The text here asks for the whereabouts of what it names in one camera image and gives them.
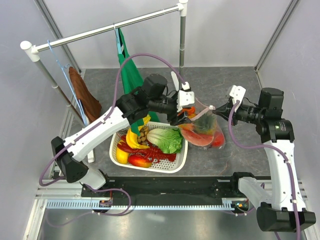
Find yellow toy lemon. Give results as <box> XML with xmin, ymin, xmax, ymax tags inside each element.
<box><xmin>116</xmin><ymin>147</ymin><xmax>130</xmax><ymax>165</ymax></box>

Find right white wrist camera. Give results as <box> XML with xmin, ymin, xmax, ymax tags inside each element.
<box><xmin>226</xmin><ymin>85</ymin><xmax>247</xmax><ymax>105</ymax></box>

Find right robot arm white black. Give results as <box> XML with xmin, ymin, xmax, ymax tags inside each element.
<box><xmin>213</xmin><ymin>85</ymin><xmax>316</xmax><ymax>235</ymax></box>

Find red toy lobster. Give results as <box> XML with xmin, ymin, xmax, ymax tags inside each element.
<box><xmin>117</xmin><ymin>135</ymin><xmax>177</xmax><ymax>163</ymax></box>

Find brown cloth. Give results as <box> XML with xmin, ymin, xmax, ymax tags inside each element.
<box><xmin>68</xmin><ymin>66</ymin><xmax>102</xmax><ymax>124</ymax></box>

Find white perforated plastic basket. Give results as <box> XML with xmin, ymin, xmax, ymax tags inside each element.
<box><xmin>109</xmin><ymin>121</ymin><xmax>188</xmax><ymax>174</ymax></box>

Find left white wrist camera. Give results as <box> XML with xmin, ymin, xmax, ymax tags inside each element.
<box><xmin>176</xmin><ymin>81</ymin><xmax>195</xmax><ymax>113</ymax></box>

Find brown toy nut cluster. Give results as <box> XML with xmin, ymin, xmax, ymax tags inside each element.
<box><xmin>137</xmin><ymin>126</ymin><xmax>149</xmax><ymax>146</ymax></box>

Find green toy lettuce leaf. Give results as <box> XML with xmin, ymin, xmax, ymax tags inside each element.
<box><xmin>147</xmin><ymin>128</ymin><xmax>184</xmax><ymax>154</ymax></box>

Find red yellow toy mango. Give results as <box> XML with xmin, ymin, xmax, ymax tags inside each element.
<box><xmin>127</xmin><ymin>154</ymin><xmax>152</xmax><ymax>168</ymax></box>

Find white slotted cable duct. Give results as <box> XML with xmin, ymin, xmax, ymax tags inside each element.
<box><xmin>46</xmin><ymin>199</ymin><xmax>235</xmax><ymax>211</ymax></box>

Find clear pink zip top bag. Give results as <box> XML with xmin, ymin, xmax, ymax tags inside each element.
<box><xmin>178</xmin><ymin>98</ymin><xmax>226</xmax><ymax>150</ymax></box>

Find green shirt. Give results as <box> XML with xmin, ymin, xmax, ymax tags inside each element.
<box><xmin>115</xmin><ymin>27</ymin><xmax>161</xmax><ymax>136</ymax></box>

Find blue hanger with shirt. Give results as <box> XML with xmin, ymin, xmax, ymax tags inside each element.
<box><xmin>114</xmin><ymin>28</ymin><xmax>125</xmax><ymax>56</ymax></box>

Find light blue wire hanger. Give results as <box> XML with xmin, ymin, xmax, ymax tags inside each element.
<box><xmin>47</xmin><ymin>40</ymin><xmax>89</xmax><ymax>127</ymax></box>

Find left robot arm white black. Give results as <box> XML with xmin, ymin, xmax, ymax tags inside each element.
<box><xmin>51</xmin><ymin>74</ymin><xmax>195</xmax><ymax>197</ymax></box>

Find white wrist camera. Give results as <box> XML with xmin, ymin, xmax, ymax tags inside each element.
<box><xmin>176</xmin><ymin>81</ymin><xmax>195</xmax><ymax>113</ymax></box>
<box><xmin>226</xmin><ymin>85</ymin><xmax>247</xmax><ymax>105</ymax></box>

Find yellow toy bananas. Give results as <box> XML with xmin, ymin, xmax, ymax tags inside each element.
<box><xmin>126</xmin><ymin>114</ymin><xmax>151</xmax><ymax>149</ymax></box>

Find white clothes rack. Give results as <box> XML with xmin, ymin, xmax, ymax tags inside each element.
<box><xmin>19</xmin><ymin>0</ymin><xmax>193</xmax><ymax>164</ymax></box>

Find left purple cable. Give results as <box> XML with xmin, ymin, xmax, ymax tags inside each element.
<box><xmin>38</xmin><ymin>52</ymin><xmax>187</xmax><ymax>186</ymax></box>

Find orange toy pumpkin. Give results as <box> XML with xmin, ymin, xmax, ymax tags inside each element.
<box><xmin>182</xmin><ymin>106</ymin><xmax>197</xmax><ymax>119</ymax></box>

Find toy watermelon slice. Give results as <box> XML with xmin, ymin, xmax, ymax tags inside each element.
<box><xmin>180</xmin><ymin>129</ymin><xmax>214</xmax><ymax>147</ymax></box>

